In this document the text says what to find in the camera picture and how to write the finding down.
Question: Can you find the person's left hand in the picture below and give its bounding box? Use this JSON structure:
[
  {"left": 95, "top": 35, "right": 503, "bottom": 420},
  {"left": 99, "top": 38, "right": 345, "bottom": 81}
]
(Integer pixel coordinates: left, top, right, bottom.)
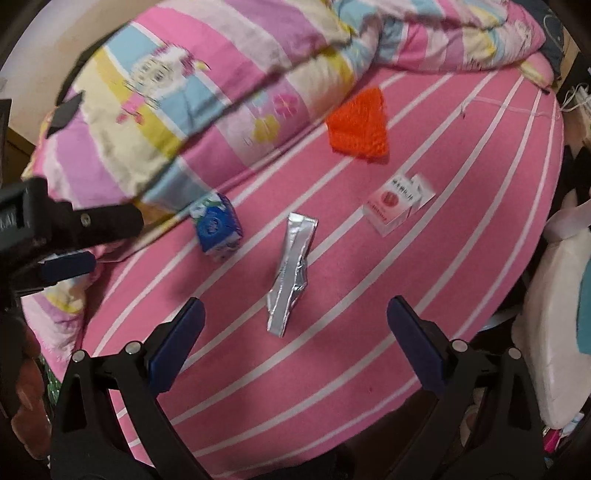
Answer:
[{"left": 0, "top": 314, "right": 52, "bottom": 457}]

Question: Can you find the light blue cloth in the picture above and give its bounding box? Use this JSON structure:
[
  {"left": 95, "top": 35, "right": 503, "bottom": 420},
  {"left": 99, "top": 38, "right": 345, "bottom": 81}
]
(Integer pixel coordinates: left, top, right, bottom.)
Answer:
[{"left": 575, "top": 305, "right": 591, "bottom": 356}]

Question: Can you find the pink striped bed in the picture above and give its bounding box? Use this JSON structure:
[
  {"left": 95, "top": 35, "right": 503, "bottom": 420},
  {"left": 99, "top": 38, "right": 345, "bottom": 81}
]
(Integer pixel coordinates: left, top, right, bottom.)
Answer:
[{"left": 21, "top": 46, "right": 566, "bottom": 480}]

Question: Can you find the silver tube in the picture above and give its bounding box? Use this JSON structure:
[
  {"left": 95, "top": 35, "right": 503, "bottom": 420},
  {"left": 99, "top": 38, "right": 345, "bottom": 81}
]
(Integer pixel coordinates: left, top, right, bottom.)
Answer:
[{"left": 266, "top": 213, "right": 319, "bottom": 335}]

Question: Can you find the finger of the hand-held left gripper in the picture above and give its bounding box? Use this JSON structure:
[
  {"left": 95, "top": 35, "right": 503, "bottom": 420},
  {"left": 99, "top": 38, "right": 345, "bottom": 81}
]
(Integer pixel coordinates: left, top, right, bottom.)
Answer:
[
  {"left": 46, "top": 202, "right": 145, "bottom": 253},
  {"left": 14, "top": 251, "right": 98, "bottom": 296}
]

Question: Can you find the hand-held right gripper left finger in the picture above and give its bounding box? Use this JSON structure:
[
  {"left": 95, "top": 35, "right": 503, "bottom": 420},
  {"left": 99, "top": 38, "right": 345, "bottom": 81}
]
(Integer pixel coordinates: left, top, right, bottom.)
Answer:
[{"left": 48, "top": 298, "right": 208, "bottom": 480}]

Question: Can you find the thin white cord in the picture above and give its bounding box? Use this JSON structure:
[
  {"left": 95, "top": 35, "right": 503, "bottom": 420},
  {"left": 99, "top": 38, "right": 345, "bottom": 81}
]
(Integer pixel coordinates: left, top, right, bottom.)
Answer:
[{"left": 459, "top": 95, "right": 561, "bottom": 118}]

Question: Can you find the small white red box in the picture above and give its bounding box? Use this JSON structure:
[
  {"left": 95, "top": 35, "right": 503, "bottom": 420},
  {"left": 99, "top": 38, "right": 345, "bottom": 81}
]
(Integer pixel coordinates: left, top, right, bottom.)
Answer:
[{"left": 362, "top": 173, "right": 435, "bottom": 237}]

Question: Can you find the dark blue pillow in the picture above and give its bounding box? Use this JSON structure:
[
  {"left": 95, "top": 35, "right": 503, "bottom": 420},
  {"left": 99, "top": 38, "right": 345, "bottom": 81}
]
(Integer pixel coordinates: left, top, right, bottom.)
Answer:
[{"left": 522, "top": 0, "right": 566, "bottom": 70}]

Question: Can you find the orange knitted piece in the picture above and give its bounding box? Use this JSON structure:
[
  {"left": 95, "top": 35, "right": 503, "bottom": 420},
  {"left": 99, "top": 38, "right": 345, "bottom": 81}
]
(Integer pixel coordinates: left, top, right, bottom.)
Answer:
[{"left": 325, "top": 88, "right": 390, "bottom": 161}]

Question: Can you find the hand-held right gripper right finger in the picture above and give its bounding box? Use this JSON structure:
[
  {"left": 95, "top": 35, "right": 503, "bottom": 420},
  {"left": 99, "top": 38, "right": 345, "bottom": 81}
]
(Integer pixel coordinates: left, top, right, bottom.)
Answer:
[{"left": 387, "top": 296, "right": 546, "bottom": 480}]

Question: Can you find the white charger cable bundle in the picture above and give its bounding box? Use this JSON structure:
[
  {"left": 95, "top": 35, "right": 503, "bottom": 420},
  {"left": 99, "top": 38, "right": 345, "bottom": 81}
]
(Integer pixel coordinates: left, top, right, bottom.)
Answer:
[{"left": 561, "top": 83, "right": 591, "bottom": 114}]

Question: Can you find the dark flat piece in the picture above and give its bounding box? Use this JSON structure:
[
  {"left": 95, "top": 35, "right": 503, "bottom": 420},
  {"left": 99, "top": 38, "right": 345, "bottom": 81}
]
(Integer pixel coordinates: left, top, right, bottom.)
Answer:
[{"left": 48, "top": 90, "right": 86, "bottom": 138}]

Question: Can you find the small blue drink carton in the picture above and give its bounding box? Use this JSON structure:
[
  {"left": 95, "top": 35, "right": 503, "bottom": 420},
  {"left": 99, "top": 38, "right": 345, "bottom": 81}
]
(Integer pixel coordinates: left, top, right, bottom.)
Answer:
[{"left": 189, "top": 192, "right": 244, "bottom": 262}]

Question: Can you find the pastel striped sheep quilt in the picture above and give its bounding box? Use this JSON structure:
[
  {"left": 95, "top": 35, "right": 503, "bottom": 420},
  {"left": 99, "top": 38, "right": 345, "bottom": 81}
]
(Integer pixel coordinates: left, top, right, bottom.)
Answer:
[{"left": 21, "top": 0, "right": 555, "bottom": 352}]

